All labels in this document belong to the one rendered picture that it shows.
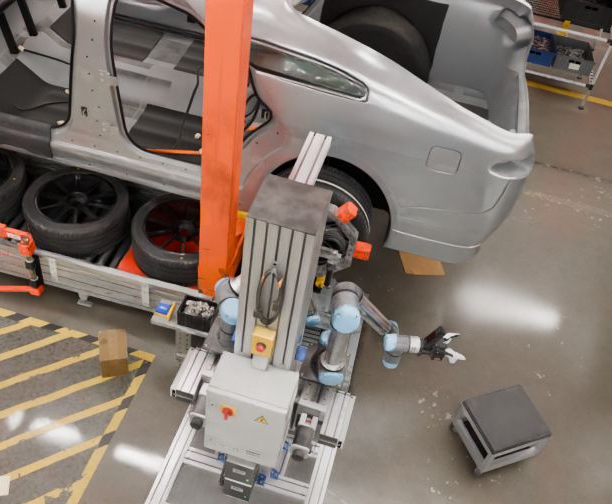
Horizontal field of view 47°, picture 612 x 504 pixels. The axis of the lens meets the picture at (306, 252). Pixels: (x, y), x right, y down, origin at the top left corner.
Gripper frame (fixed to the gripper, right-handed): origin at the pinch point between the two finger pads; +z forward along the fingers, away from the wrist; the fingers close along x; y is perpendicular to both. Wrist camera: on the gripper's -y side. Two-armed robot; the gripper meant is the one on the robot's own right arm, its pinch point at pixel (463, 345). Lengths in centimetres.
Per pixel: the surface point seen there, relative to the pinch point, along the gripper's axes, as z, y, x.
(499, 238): 95, 94, -220
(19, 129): -244, 8, -160
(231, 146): -112, -50, -67
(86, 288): -199, 90, -114
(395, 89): -34, -68, -110
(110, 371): -174, 110, -64
